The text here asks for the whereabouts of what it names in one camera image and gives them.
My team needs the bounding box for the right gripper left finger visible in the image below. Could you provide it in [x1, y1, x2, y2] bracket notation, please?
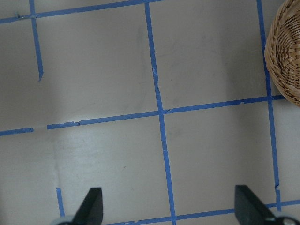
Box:
[51, 187, 104, 225]

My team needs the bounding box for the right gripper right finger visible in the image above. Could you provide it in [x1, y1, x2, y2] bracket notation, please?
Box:
[234, 184, 298, 225]

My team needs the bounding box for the wicker basket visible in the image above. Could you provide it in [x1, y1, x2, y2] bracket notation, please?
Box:
[264, 0, 300, 106]

